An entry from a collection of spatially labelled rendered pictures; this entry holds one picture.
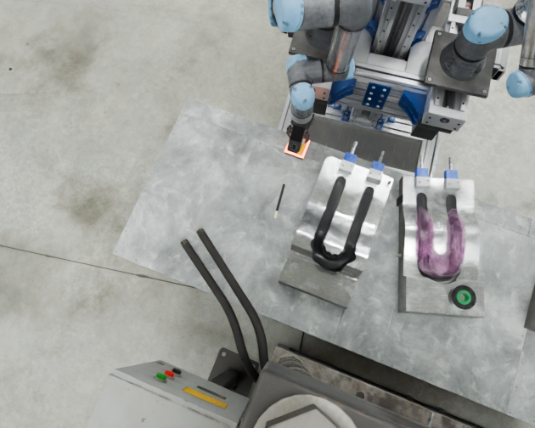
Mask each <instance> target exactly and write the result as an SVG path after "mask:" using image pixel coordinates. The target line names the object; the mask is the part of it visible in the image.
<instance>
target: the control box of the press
mask: <svg viewBox="0 0 535 428"><path fill-rule="evenodd" d="M252 383H253V380H252V379H251V378H250V376H249V375H248V374H247V372H246V371H245V368H244V366H243V364H242V363H241V361H240V358H239V354H238V353H235V352H232V351H229V350H228V349H226V348H221V349H220V351H219V353H218V355H217V359H216V361H215V363H214V365H213V368H212V370H211V373H210V376H209V378H208V380H205V379H203V378H201V377H199V376H197V375H195V374H191V373H189V372H187V371H185V370H183V369H180V368H178V367H176V366H173V365H171V364H169V363H166V362H164V361H161V360H158V361H154V362H149V363H141V364H137V365H132V366H127V367H123V368H118V369H114V371H113V373H112V374H109V375H108V377H107V379H106V382H105V383H104V386H103V388H102V391H101V392H100V394H99V397H98V399H97V402H96V403H95V405H94V407H93V411H92V413H91V414H90V416H89V418H88V420H87V423H86V425H85V427H84V428H239V427H240V424H241V421H242V419H243V417H244V415H245V411H246V409H247V406H248V403H249V401H250V399H249V398H248V394H249V392H250V389H251V386H252Z"/></svg>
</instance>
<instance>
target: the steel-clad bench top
mask: <svg viewBox="0 0 535 428"><path fill-rule="evenodd" d="M289 139H290V138H289V137H288V135H287V133H286V132H284V131H281V130H279V129H276V128H273V127H270V126H267V125H264V124H261V123H259V122H257V121H253V120H250V119H247V118H244V117H243V116H240V115H236V114H233V113H230V112H228V111H226V110H221V109H218V108H216V107H214V106H211V105H208V104H204V103H201V102H199V101H197V100H194V99H190V98H187V100H186V103H185V105H184V107H183V109H182V111H181V113H180V115H179V117H178V119H177V121H176V123H175V125H174V127H173V129H172V131H171V134H170V136H169V138H168V139H167V141H166V144H165V146H164V148H163V150H162V151H161V153H160V156H159V158H158V160H157V162H156V164H155V167H154V169H153V171H152V172H151V174H150V176H149V179H148V181H147V183H146V184H145V186H144V189H143V191H142V193H141V195H140V197H139V199H138V202H137V204H136V205H135V207H134V209H133V211H132V214H131V216H130V217H129V219H128V221H127V224H126V227H125V228H124V230H123V232H122V234H121V237H120V238H119V240H118V242H117V244H116V246H115V249H114V250H113V252H112V254H114V255H116V256H119V257H122V258H124V259H127V260H128V261H131V262H135V263H137V264H138V265H141V266H143V267H146V268H149V269H151V270H154V271H156V272H158V273H161V274H164V275H166V276H168V277H170V278H173V279H176V280H178V281H181V282H183V283H185V284H188V285H191V286H193V287H195V288H197V289H200V290H203V291H205V292H207V293H210V294H212V295H214V294H213V293H212V291H211V289H210V288H209V286H208V285H207V283H206V282H205V280H204V279H203V277H202V276H201V274H200V272H199V271H198V269H197V268H196V266H195V265H194V264H193V262H192V261H191V259H190V258H189V256H188V254H187V253H186V251H185V250H184V248H183V247H182V246H181V244H180V243H179V240H180V239H181V238H183V237H186V239H187V240H188V242H189V243H190V244H191V245H192V247H193V248H194V250H195V252H196V253H197V255H198V256H199V258H200V260H201V261H202V262H203V263H204V265H205V266H206V268H207V270H208V271H209V273H210V274H211V276H212V277H213V278H214V280H215V281H216V282H217V284H218V286H219V287H220V289H221V290H222V292H223V294H224V295H225V296H226V297H227V299H228V301H230V302H232V303H234V304H237V305H239V306H242V305H241V303H240V302H239V300H238V298H237V296H236V295H235V294H234V292H233V290H232V289H231V287H230V286H229V284H228V282H227V280H226V279H225V278H224V276H223V275H222V273H221V271H220V270H219V268H218V266H217V265H216V263H215V262H214V260H213V259H212V257H211V255H210V253H209V252H208V250H207V249H206V247H205V246H204V244H203V243H202V241H201V239H200V237H199V236H198V234H197V233H196V232H195V230H196V229H197V228H198V227H202V228H203V229H204V230H205V232H206V234H207V235H208V237H209V238H210V240H211V242H212V244H214V246H215V247H216V249H217V251H218V253H219V254H220V256H221V257H222V259H223V260H224V261H225V263H226V265H227V266H228V268H229V270H230V271H231V273H232V275H233V276H234V277H235V279H236V280H237V282H238V283H239V286H240V287H241V289H242V290H243V291H244V293H245V295H246V296H247V298H248V299H249V301H250V302H251V305H252V306H253V307H254V308H255V310H256V312H257V313H260V314H261V315H264V316H266V317H268V318H271V319H274V320H276V321H279V322H280V323H283V324H287V325H289V326H290V327H293V328H295V329H298V330H301V331H303V332H306V333H308V334H310V335H313V336H316V337H318V338H320V339H322V340H325V341H328V342H330V343H332V342H333V344H335V345H337V346H340V347H343V348H345V349H347V350H349V351H352V352H355V353H357V354H359V355H362V356H364V357H366V358H370V359H372V360H375V361H376V362H378V363H382V364H384V365H386V366H389V367H391V368H394V369H397V370H399V371H401V372H403V373H405V374H408V375H412V376H413V377H416V378H418V379H421V380H423V381H426V382H428V383H431V384H432V385H435V386H439V387H441V388H442V389H445V390H447V391H450V392H453V393H455V394H458V395H460V396H462V397H465V398H468V399H470V400H472V401H474V402H477V403H480V404H482V405H485V406H487V407H489V408H492V409H495V410H497V411H499V412H501V413H504V414H507V415H509V416H511V417H514V418H516V419H519V420H522V421H524V422H527V423H528V424H530V425H534V426H535V332H534V331H531V330H529V329H525V328H524V324H525V321H526V317H527V311H528V308H529V304H530V300H531V297H532V291H533V288H534V285H535V220H534V219H531V218H529V217H524V216H522V215H520V214H517V213H514V212H512V211H508V210H505V209H503V208H500V207H497V206H494V205H491V204H488V203H486V202H483V201H480V200H477V199H474V205H475V213H476V219H477V221H478V224H479V228H480V234H481V242H480V255H479V281H481V282H484V302H485V318H456V317H445V316H435V315H424V314H413V313H399V312H398V257H396V254H398V252H399V206H397V198H398V197H399V180H400V179H401V178H402V176H406V177H411V176H409V175H406V174H404V173H401V172H397V171H394V170H392V169H390V168H387V167H384V169H383V175H386V176H388V177H392V178H394V180H393V183H392V186H391V190H390V193H389V195H388V198H387V200H386V204H385V207H384V209H383V212H382V214H381V217H380V220H379V223H378V226H377V229H376V231H375V234H374V240H373V243H372V246H371V250H370V253H369V258H368V260H367V262H366V265H365V268H364V270H363V272H362V273H361V274H360V276H359V278H358V281H357V284H356V287H355V290H354V292H353V295H352V299H351V301H350V304H349V307H348V308H347V309H344V308H342V307H338V306H336V305H334V304H332V303H329V302H327V301H323V300H321V299H318V298H317V297H314V296H310V295H309V294H306V293H304V292H301V291H299V290H296V289H293V288H291V287H289V286H287V285H284V284H281V283H279V277H280V275H281V273H282V271H283V268H284V265H285V262H286V260H287V257H288V255H289V253H290V248H291V244H292V241H293V239H294V237H295V235H296V231H297V229H298V227H299V224H298V223H296V220H298V221H301V219H302V217H303V215H304V212H305V210H306V209H307V205H308V202H309V200H310V198H311V196H312V193H313V190H314V187H315V185H316V182H317V181H318V176H319V174H320V172H321V170H322V167H323V165H324V162H325V159H326V156H327V155H330V156H333V157H335V158H337V159H340V160H343V159H344V156H345V154H346V153H344V152H341V151H339V150H336V149H332V148H330V147H327V146H324V145H322V144H317V143H315V142H313V141H310V140H309V141H310V144H309V146H308V149H307V152H306V154H305V157H304V159H303V160H300V159H297V158H295V157H293V156H290V155H286V154H285V153H284V150H285V148H286V146H287V143H288V142H289ZM320 157H321V158H320ZM283 184H285V186H284V192H283V195H282V199H281V202H280V205H279V211H278V215H277V217H276V218H274V214H275V211H276V207H277V204H278V201H279V196H280V192H281V189H282V186H283ZM343 311H344V312H343ZM338 325H339V326H338ZM337 328H338V329H337Z"/></svg>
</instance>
